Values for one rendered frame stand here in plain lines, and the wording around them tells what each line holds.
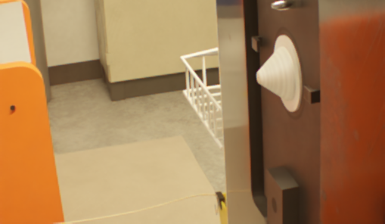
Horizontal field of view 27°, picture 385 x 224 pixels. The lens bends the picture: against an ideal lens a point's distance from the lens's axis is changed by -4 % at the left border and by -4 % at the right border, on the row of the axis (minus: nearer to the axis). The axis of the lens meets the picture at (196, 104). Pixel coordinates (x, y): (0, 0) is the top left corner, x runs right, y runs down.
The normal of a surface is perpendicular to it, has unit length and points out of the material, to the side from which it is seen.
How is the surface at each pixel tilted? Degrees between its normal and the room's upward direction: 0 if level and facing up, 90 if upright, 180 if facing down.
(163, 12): 90
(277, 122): 90
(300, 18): 90
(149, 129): 0
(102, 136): 0
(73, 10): 90
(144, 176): 0
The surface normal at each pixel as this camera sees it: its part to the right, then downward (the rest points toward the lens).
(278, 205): -0.97, 0.15
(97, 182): -0.06, -0.93
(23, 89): 0.24, 0.35
